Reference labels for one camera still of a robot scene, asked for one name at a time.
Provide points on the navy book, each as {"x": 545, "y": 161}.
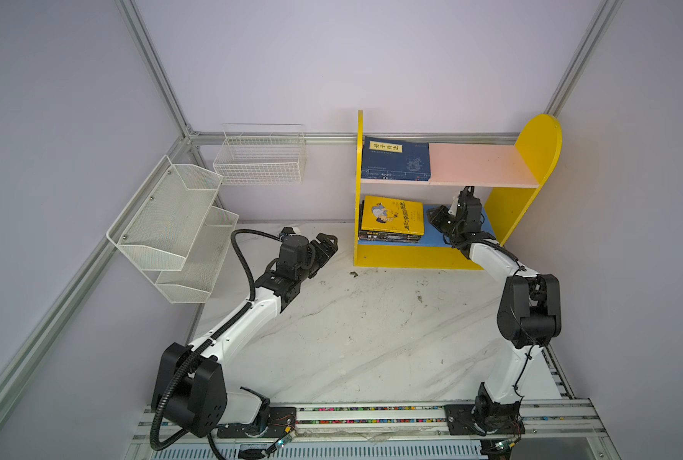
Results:
{"x": 396, "y": 176}
{"x": 383, "y": 155}

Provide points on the black antler cover book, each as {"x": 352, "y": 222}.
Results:
{"x": 390, "y": 235}

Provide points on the white wire basket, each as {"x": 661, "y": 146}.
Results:
{"x": 262, "y": 154}

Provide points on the yellow cartoon cover book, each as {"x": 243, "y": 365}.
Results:
{"x": 398, "y": 216}

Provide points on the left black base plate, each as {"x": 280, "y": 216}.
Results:
{"x": 271, "y": 422}

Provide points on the white mesh two-tier rack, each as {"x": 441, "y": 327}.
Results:
{"x": 174, "y": 232}

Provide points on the aluminium front rail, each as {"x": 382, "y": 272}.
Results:
{"x": 381, "y": 422}

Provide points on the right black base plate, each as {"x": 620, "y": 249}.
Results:
{"x": 489, "y": 420}

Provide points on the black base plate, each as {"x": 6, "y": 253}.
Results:
{"x": 489, "y": 420}
{"x": 271, "y": 422}

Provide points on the yellow pink blue bookshelf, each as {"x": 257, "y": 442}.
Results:
{"x": 506, "y": 179}

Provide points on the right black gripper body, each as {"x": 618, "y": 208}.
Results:
{"x": 445, "y": 222}

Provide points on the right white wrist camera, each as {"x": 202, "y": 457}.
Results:
{"x": 453, "y": 209}

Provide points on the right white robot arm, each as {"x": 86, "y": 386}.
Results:
{"x": 528, "y": 317}

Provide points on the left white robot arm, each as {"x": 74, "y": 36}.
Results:
{"x": 190, "y": 395}

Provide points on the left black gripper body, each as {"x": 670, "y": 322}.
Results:
{"x": 316, "y": 257}

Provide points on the black wolf cover book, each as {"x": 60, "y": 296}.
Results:
{"x": 387, "y": 241}

